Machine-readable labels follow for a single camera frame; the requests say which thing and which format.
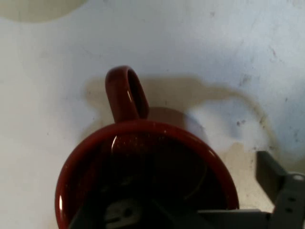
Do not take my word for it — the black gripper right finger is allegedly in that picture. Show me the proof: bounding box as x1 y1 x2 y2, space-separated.
255 150 305 229

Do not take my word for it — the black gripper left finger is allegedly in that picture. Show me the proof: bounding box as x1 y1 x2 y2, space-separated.
69 197 200 229

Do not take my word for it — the dark red ceramic mug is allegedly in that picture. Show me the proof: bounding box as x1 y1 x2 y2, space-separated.
54 65 240 229

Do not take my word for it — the white round plate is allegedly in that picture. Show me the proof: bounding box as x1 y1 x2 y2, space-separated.
0 0 89 25

